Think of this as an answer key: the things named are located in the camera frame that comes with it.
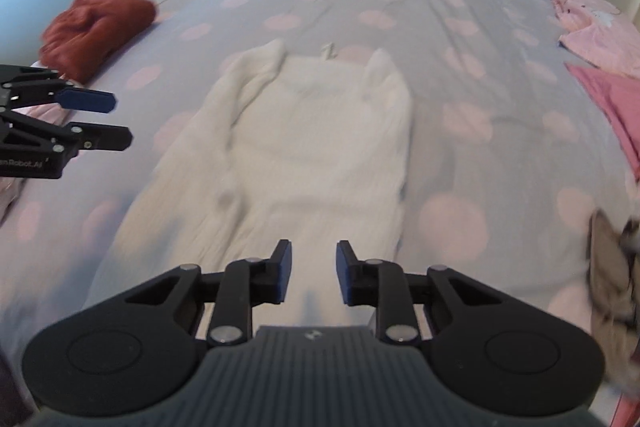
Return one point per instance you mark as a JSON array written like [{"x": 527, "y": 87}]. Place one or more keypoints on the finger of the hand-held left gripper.
[
  {"x": 105, "y": 139},
  {"x": 87, "y": 101}
]

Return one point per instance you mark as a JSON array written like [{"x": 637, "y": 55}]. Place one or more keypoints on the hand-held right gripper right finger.
[{"x": 344, "y": 277}]

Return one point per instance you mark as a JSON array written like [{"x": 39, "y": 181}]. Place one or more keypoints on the rust red fleece garment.
[{"x": 95, "y": 27}]

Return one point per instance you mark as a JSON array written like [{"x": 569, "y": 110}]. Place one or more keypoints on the folded light pink cloth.
[{"x": 42, "y": 116}]

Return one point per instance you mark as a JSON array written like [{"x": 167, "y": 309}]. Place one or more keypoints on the grey crumpled garment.
[{"x": 607, "y": 287}]

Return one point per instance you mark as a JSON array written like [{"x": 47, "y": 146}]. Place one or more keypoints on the white knit sweater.
[{"x": 310, "y": 132}]

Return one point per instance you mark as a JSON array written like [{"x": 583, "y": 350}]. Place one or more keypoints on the light pink printed pillow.
[{"x": 600, "y": 27}]

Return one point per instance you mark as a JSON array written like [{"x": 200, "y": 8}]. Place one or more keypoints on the dark pink pillow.
[{"x": 615, "y": 107}]

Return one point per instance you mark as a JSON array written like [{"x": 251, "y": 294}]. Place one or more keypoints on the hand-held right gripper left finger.
[{"x": 281, "y": 274}]

